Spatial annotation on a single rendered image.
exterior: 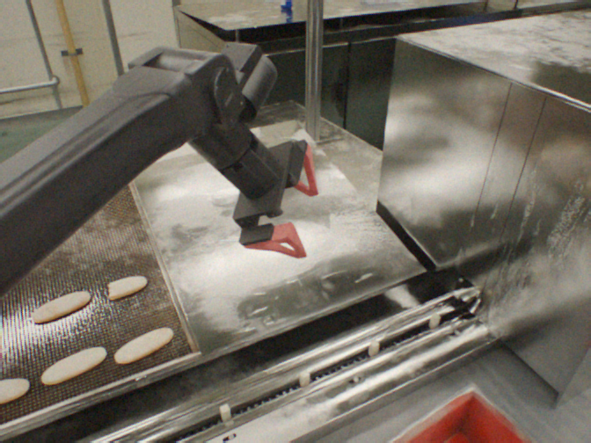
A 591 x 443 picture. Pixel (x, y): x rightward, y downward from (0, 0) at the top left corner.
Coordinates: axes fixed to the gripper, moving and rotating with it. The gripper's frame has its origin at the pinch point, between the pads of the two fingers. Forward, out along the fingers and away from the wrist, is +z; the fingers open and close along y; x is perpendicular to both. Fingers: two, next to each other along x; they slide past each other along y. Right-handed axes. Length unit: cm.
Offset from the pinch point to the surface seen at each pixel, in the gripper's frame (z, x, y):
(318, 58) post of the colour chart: 29, -31, -87
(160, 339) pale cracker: 8.7, -33.1, 10.9
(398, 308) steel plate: 43.4, -7.0, -8.2
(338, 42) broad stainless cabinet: 74, -63, -174
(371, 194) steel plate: 52, -22, -48
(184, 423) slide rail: 14.0, -27.5, 22.7
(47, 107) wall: 36, -322, -211
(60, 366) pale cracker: -0.8, -42.8, 18.8
